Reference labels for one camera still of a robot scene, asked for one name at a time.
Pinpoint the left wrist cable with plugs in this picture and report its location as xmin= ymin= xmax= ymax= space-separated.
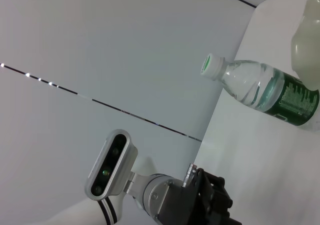
xmin=181 ymin=162 xmax=199 ymax=189

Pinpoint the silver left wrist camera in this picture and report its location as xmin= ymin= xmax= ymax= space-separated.
xmin=83 ymin=129 xmax=139 ymax=201

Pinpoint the green glass fruit plate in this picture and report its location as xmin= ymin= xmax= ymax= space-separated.
xmin=291 ymin=0 xmax=320 ymax=91

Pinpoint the clear green-label water bottle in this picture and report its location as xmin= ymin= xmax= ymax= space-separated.
xmin=199 ymin=52 xmax=320 ymax=132

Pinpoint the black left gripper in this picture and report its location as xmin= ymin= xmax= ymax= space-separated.
xmin=157 ymin=168 xmax=243 ymax=225

